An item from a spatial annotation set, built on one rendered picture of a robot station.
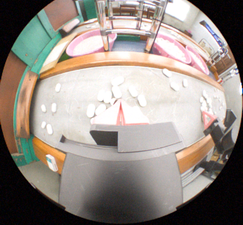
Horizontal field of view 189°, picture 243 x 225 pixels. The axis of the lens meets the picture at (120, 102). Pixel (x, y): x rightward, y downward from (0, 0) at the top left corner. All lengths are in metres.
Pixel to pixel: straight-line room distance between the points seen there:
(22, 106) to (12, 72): 0.17
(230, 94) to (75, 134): 5.05
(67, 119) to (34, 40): 0.50
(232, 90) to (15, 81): 5.37
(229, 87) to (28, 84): 5.32
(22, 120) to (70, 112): 0.27
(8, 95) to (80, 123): 0.40
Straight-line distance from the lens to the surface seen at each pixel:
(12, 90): 0.47
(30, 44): 0.55
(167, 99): 0.25
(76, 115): 0.23
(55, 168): 0.35
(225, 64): 5.11
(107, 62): 0.25
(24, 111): 0.42
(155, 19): 0.25
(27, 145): 0.50
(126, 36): 0.52
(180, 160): 0.30
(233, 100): 4.91
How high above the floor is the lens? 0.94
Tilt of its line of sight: 77 degrees down
